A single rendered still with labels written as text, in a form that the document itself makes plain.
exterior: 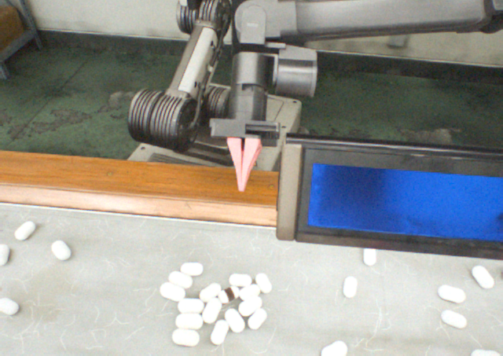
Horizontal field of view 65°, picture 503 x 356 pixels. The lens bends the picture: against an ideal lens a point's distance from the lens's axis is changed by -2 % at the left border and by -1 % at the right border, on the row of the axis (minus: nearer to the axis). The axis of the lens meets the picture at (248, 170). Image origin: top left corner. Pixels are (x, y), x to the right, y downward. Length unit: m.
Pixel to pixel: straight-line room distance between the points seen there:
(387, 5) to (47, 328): 0.67
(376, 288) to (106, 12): 2.51
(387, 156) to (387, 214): 0.04
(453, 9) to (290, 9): 0.24
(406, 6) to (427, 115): 1.75
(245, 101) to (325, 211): 0.33
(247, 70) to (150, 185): 0.28
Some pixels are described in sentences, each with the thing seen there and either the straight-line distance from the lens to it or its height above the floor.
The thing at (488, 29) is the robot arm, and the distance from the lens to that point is 0.77.
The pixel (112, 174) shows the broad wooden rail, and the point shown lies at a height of 0.76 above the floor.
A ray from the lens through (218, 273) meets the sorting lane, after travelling 0.65.
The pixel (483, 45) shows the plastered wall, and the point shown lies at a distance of 2.73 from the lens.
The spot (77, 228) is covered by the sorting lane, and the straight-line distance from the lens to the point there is 0.75.
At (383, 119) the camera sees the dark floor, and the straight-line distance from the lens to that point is 2.28.
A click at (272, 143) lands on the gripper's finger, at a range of 0.62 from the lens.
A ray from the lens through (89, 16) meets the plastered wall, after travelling 2.94.
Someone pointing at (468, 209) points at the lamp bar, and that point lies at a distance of 0.31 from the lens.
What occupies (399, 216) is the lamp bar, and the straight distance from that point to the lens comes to 0.30.
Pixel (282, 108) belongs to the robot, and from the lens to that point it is 1.42.
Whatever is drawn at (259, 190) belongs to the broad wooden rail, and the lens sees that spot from 0.72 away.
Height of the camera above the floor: 1.29
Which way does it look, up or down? 44 degrees down
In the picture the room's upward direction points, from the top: straight up
